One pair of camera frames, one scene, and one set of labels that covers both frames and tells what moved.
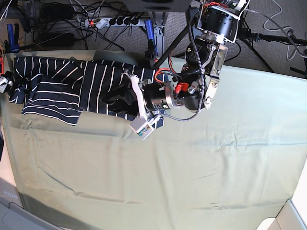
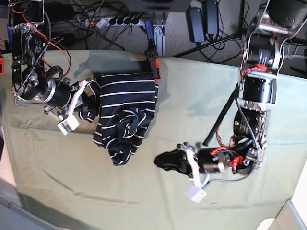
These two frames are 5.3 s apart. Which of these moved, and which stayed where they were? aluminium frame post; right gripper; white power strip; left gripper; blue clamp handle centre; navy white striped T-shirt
Moved: right gripper; left gripper; navy white striped T-shirt
Stayed: white power strip; blue clamp handle centre; aluminium frame post
